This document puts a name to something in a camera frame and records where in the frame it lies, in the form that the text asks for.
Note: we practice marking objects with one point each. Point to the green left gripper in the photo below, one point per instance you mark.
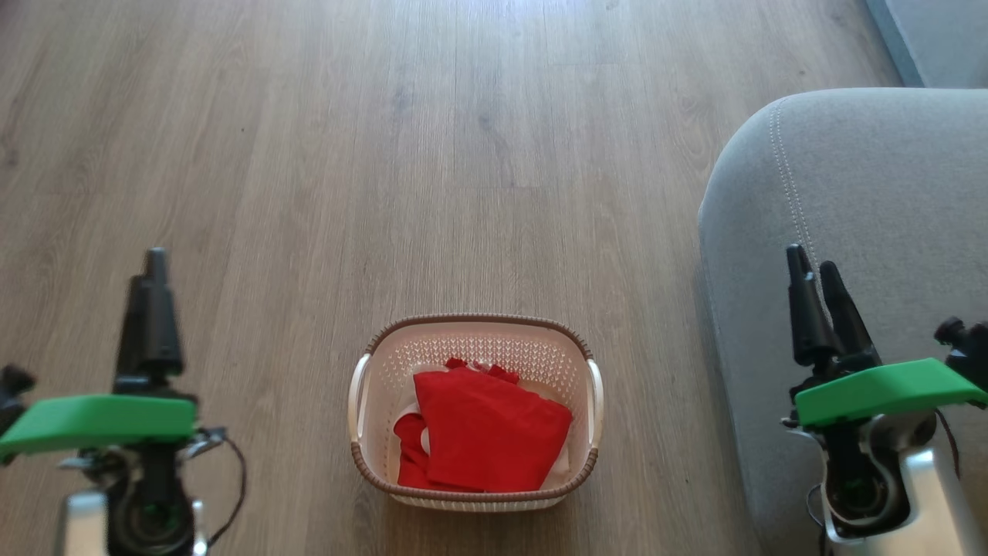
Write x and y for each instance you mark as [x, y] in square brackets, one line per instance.
[100, 421]

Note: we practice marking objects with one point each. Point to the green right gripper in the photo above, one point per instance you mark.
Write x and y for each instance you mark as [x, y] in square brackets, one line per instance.
[888, 390]

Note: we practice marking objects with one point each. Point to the plain red garment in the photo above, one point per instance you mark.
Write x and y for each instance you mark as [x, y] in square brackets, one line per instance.
[486, 428]

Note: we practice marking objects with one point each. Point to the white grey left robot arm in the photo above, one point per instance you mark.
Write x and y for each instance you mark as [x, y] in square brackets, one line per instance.
[81, 529]

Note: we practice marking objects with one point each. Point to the grey fabric sofa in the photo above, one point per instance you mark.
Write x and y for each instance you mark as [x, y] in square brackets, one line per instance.
[872, 193]

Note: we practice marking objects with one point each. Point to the cream laundry basket brown rim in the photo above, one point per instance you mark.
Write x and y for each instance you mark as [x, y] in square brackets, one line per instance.
[478, 340]

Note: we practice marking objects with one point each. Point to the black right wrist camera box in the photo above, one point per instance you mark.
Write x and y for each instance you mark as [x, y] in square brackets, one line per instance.
[969, 347]

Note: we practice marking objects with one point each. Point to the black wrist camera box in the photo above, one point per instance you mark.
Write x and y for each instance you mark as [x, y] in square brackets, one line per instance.
[11, 384]
[969, 347]

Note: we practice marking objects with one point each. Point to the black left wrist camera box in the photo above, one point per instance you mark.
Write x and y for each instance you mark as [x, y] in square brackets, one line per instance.
[11, 384]

